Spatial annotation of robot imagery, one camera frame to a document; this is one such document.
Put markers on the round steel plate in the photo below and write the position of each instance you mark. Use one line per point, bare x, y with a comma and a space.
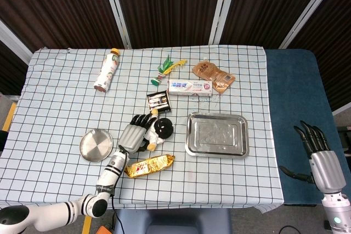
96, 145

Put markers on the white black checkered tablecloth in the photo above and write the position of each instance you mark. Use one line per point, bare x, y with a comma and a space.
219, 179

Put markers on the rectangular steel tray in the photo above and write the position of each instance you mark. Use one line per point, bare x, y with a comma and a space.
216, 135

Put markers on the white yellow-capped drink bottle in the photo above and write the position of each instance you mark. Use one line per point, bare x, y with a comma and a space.
107, 71

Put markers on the black equipment box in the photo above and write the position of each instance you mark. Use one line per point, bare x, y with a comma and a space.
345, 141

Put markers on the dark brown partition panel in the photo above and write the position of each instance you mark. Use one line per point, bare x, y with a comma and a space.
274, 4
8, 69
170, 6
334, 53
55, 4

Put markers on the black drink carton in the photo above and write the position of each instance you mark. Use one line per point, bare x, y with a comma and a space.
159, 102

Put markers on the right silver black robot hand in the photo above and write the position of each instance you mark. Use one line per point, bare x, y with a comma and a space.
326, 171

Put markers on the white toothpaste box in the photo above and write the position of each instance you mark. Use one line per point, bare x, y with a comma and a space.
189, 87

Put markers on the brown food pouch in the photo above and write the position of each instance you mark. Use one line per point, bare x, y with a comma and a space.
208, 71

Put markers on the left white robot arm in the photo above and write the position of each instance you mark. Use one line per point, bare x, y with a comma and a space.
109, 173

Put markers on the gold foil snack packet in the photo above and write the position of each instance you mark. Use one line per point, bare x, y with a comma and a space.
148, 166

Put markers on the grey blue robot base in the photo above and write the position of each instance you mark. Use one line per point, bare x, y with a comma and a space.
172, 220

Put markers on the orange box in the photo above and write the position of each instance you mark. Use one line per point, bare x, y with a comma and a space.
102, 229

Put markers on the green feather shuttlecock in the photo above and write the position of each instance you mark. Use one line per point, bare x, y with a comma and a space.
166, 65

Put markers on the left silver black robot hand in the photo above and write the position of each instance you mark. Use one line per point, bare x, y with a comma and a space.
131, 138

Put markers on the black white plush toy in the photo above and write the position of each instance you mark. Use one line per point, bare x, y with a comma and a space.
163, 128

